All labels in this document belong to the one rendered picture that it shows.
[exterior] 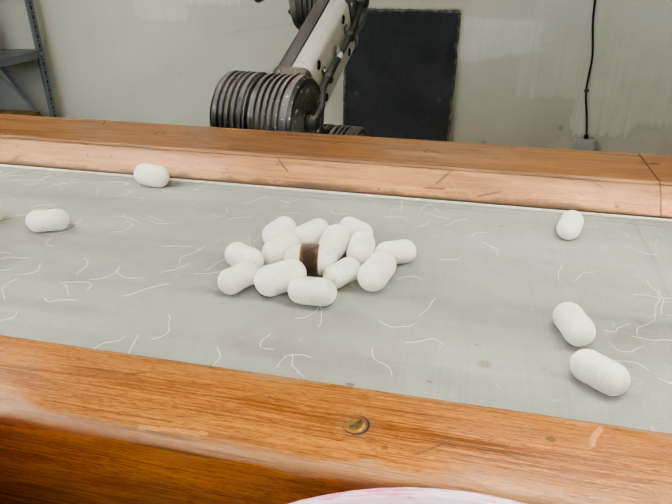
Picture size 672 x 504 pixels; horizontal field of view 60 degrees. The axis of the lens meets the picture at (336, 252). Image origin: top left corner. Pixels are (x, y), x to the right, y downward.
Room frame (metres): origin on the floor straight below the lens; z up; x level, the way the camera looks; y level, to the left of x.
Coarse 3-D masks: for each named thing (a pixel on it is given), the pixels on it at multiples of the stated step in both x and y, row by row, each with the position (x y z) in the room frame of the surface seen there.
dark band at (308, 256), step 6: (306, 246) 0.37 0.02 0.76; (312, 246) 0.37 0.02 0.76; (318, 246) 0.37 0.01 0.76; (300, 252) 0.37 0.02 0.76; (306, 252) 0.37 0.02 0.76; (312, 252) 0.37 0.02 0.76; (300, 258) 0.36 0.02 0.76; (306, 258) 0.36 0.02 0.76; (312, 258) 0.36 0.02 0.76; (306, 264) 0.36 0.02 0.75; (312, 264) 0.36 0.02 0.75; (306, 270) 0.36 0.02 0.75; (312, 270) 0.36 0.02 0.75
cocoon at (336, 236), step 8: (336, 224) 0.41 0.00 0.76; (328, 232) 0.40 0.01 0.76; (336, 232) 0.40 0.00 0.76; (344, 232) 0.40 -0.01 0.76; (320, 240) 0.39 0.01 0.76; (328, 240) 0.39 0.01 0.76; (336, 240) 0.39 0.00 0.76; (344, 240) 0.39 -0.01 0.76; (336, 248) 0.38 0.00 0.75; (344, 248) 0.39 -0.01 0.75
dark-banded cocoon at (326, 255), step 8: (288, 248) 0.37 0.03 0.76; (296, 248) 0.37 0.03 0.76; (320, 248) 0.37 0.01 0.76; (328, 248) 0.37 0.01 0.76; (288, 256) 0.37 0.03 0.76; (296, 256) 0.36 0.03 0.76; (320, 256) 0.36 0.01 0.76; (328, 256) 0.36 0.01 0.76; (336, 256) 0.37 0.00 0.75; (320, 264) 0.36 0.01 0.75; (328, 264) 0.36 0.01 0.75; (320, 272) 0.36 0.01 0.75
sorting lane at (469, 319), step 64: (0, 192) 0.53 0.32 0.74; (64, 192) 0.53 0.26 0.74; (128, 192) 0.53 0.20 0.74; (192, 192) 0.53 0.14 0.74; (256, 192) 0.53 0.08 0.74; (320, 192) 0.53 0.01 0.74; (0, 256) 0.40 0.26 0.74; (64, 256) 0.40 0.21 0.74; (128, 256) 0.40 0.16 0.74; (192, 256) 0.40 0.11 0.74; (448, 256) 0.40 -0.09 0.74; (512, 256) 0.40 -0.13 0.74; (576, 256) 0.40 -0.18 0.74; (640, 256) 0.40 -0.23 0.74; (0, 320) 0.31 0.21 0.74; (64, 320) 0.31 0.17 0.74; (128, 320) 0.31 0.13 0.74; (192, 320) 0.31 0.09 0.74; (256, 320) 0.31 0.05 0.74; (320, 320) 0.31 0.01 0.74; (384, 320) 0.31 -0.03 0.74; (448, 320) 0.31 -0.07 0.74; (512, 320) 0.31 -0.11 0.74; (640, 320) 0.31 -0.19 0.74; (384, 384) 0.25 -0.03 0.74; (448, 384) 0.25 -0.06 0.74; (512, 384) 0.25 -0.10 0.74; (576, 384) 0.25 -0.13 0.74; (640, 384) 0.25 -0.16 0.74
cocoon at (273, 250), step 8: (280, 232) 0.40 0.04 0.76; (288, 232) 0.40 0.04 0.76; (272, 240) 0.39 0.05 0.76; (280, 240) 0.39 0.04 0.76; (288, 240) 0.39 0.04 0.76; (296, 240) 0.40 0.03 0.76; (264, 248) 0.38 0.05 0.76; (272, 248) 0.38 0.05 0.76; (280, 248) 0.38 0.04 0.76; (264, 256) 0.38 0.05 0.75; (272, 256) 0.38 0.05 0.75; (280, 256) 0.38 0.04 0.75
